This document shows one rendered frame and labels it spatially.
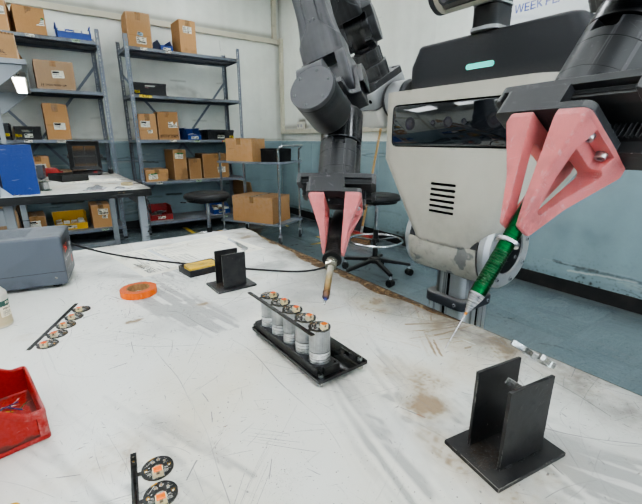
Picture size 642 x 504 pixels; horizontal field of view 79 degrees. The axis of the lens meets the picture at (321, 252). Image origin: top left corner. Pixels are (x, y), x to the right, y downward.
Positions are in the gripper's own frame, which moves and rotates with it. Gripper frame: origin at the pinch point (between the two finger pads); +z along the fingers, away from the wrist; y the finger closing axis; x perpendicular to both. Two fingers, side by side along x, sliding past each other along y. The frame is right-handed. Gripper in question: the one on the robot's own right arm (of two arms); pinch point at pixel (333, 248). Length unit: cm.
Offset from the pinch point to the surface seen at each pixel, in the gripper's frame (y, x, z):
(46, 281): -53, 14, 5
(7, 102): -259, 163, -139
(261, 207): -111, 308, -118
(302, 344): -2.5, -2.9, 12.4
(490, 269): 13.3, -21.1, 6.4
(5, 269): -58, 10, 4
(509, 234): 14.5, -21.4, 3.9
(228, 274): -20.6, 17.4, 1.2
